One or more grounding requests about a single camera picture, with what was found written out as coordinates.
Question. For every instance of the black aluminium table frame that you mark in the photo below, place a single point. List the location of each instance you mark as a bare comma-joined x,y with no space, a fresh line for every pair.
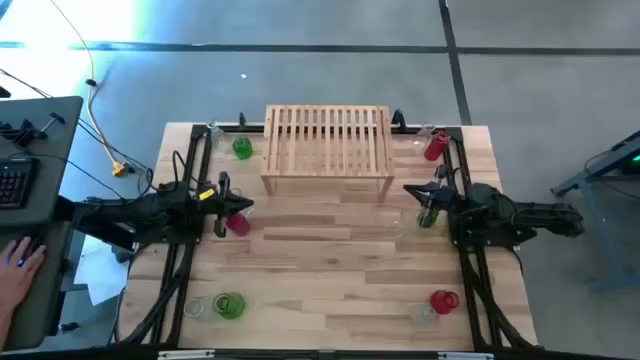
199,132

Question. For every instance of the green bulbous glass vase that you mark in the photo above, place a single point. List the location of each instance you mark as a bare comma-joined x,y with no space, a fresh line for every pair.
231,306

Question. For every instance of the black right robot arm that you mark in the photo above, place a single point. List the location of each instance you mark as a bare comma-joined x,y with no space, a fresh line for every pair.
525,215

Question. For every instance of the black keyboard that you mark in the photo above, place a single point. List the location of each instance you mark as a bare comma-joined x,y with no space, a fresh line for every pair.
15,182

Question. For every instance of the black computer mouse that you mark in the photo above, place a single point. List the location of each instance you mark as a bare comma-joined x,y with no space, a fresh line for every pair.
31,243

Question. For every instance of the grey desk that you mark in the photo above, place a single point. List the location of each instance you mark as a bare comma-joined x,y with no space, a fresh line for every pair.
60,165

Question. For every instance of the person's forearm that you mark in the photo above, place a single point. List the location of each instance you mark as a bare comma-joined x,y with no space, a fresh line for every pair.
4,325

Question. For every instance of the red ribbed bottle vase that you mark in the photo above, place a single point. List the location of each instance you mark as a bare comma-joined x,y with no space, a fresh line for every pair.
238,225

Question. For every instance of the yellow label sticker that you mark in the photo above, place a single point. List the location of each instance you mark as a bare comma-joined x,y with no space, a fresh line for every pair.
206,194

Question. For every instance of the white metal bracket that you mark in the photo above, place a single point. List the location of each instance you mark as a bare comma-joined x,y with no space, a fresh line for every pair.
465,356
185,355

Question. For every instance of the grey metal stand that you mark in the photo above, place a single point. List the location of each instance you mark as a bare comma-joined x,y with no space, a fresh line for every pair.
570,186

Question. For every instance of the small green ribbed vase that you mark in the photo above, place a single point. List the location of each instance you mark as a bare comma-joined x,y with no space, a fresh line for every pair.
242,148

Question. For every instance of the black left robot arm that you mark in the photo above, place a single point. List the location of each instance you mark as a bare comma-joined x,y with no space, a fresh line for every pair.
150,205

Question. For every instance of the black desk clamp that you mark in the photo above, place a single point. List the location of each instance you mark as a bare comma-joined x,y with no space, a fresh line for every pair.
25,134

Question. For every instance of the person's hand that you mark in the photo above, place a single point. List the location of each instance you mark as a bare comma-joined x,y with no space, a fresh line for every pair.
17,280

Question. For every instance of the red round glass vase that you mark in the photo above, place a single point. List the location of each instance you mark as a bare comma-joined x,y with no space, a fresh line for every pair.
442,302

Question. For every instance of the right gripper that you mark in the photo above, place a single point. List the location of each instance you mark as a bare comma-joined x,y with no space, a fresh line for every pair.
439,196

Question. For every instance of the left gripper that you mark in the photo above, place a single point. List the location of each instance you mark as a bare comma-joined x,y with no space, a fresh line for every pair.
222,202

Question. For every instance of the black table clamp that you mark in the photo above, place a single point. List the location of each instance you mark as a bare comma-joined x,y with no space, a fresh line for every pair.
398,120
242,121

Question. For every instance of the white paper sheet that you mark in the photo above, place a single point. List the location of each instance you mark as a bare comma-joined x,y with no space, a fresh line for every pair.
100,275

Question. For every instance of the green twisted glass vase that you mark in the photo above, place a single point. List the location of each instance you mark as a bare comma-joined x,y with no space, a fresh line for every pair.
428,218

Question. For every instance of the red cylindrical glass vase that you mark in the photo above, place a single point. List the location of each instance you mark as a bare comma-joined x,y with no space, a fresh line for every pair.
436,147

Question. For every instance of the wooden slatted shelf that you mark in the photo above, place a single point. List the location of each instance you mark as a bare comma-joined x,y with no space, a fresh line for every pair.
325,150

